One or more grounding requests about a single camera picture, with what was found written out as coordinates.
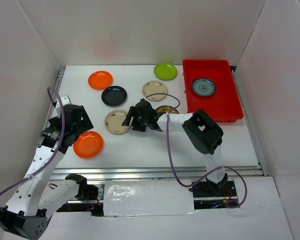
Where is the yellow black patterned plate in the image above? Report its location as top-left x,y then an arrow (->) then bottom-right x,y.
155,105 -> 179,115

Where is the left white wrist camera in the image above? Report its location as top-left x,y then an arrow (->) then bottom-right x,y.
54,95 -> 72,109

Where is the orange plate near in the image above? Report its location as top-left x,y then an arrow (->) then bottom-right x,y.
73,131 -> 104,159

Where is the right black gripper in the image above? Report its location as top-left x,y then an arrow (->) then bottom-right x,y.
122,105 -> 149,132

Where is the red plastic bin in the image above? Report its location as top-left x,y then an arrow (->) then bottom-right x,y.
182,59 -> 244,123

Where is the cream plate with motifs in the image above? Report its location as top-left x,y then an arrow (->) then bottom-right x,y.
142,80 -> 168,102

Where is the lime green plate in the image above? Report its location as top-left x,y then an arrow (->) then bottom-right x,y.
153,62 -> 178,81

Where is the purple cable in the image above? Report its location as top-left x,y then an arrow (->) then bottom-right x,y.
144,92 -> 249,210
0,86 -> 66,207

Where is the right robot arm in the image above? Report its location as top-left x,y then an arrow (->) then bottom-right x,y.
121,99 -> 228,196

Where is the orange plate far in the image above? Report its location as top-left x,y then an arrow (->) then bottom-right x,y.
88,70 -> 113,90

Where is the blue white patterned plate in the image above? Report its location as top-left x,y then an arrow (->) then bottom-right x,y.
191,78 -> 216,97

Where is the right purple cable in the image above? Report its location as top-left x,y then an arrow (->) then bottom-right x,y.
144,92 -> 249,210

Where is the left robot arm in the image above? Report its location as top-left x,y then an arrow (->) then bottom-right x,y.
0,104 -> 99,240

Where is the orange plate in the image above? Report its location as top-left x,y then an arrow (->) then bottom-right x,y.
73,131 -> 104,159
88,70 -> 113,90

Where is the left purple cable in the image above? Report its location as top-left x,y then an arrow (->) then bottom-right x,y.
0,86 -> 66,207

